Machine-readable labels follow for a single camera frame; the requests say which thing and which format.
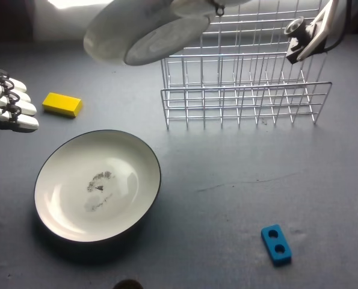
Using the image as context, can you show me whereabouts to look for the yellow rectangular block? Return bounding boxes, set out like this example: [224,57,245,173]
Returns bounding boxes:
[42,92,83,119]

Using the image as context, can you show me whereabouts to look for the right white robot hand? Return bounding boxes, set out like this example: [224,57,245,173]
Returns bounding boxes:
[171,0,248,17]

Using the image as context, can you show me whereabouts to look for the white plate with black rim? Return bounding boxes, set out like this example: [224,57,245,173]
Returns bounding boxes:
[82,0,212,66]
[33,129,163,250]

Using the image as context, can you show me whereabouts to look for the blue block with two holes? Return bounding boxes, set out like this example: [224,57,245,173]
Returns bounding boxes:
[260,224,292,267]

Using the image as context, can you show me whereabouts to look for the silver wire dish rack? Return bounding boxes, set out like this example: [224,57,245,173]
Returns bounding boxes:
[159,0,333,131]

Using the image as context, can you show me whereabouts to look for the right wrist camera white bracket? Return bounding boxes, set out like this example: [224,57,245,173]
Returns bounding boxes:
[283,0,341,66]

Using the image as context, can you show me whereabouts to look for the dark brown round cookie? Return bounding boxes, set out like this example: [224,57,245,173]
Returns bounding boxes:
[112,279,145,289]

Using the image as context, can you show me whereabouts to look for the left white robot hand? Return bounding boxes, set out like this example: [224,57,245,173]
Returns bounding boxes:
[0,68,40,134]

